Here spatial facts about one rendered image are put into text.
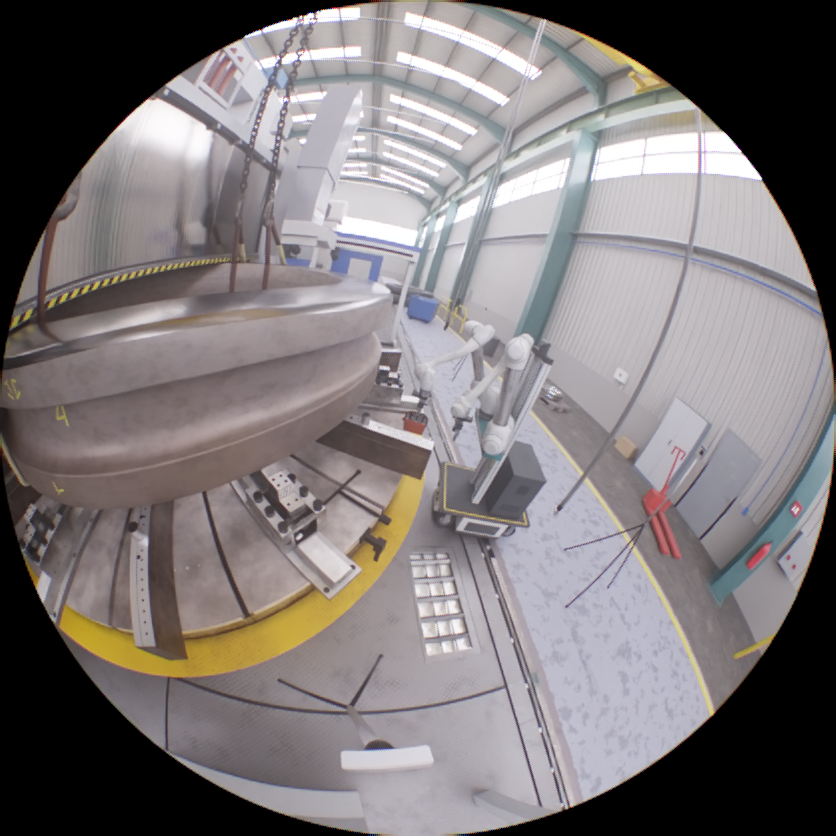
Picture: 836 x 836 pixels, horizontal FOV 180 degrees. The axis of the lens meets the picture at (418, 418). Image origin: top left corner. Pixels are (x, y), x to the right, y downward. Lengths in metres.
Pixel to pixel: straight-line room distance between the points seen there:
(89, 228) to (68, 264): 0.40
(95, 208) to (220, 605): 3.54
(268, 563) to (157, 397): 1.21
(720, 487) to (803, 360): 3.27
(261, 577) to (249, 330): 1.45
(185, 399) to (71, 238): 2.41
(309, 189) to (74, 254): 4.34
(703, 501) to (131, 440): 7.91
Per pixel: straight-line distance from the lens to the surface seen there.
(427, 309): 11.51
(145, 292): 5.62
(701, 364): 7.31
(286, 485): 1.61
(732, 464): 6.79
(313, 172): 6.11
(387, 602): 2.17
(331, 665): 2.04
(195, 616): 1.95
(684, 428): 6.57
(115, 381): 1.31
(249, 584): 1.90
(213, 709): 2.22
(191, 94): 4.41
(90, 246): 3.48
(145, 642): 1.64
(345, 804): 2.16
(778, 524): 5.81
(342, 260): 7.07
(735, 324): 7.43
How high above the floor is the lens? 2.03
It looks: 30 degrees down
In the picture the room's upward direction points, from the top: 17 degrees clockwise
